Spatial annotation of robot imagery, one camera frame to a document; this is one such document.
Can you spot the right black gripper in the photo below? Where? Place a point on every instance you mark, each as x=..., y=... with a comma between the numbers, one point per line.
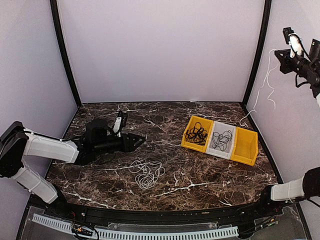
x=285, y=67

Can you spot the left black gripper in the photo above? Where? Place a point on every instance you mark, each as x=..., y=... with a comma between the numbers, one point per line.
x=130, y=147

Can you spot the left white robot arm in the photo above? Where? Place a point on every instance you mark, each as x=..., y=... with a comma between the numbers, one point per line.
x=98, y=139

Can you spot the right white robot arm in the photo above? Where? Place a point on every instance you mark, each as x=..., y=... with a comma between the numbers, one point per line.
x=288, y=117

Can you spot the left yellow plastic bin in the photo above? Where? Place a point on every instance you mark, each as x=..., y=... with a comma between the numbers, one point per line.
x=197, y=133

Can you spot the yellow plastic bin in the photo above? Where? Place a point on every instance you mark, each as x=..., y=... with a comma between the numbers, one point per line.
x=245, y=148
x=197, y=133

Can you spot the white plastic bin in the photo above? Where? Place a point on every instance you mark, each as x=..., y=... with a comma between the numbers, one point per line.
x=221, y=140

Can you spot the right yellow plastic bin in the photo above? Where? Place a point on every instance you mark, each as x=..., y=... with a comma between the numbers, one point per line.
x=245, y=148

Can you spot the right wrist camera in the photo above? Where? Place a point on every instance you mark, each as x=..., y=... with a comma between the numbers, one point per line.
x=294, y=41

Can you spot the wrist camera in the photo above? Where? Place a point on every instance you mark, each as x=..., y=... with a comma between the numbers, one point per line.
x=294, y=41
x=120, y=122

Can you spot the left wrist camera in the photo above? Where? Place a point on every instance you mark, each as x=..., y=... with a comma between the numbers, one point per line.
x=120, y=122

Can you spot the right black frame post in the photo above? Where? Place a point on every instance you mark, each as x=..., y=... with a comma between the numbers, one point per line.
x=258, y=52

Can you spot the black frame post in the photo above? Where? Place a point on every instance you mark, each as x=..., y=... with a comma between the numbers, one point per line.
x=63, y=52
x=258, y=52

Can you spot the white slotted cable duct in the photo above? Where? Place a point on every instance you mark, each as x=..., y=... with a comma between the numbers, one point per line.
x=117, y=231

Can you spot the black front rail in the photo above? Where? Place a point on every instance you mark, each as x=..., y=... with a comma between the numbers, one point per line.
x=241, y=214

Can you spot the left black frame post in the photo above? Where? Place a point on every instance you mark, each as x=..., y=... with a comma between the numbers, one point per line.
x=63, y=52

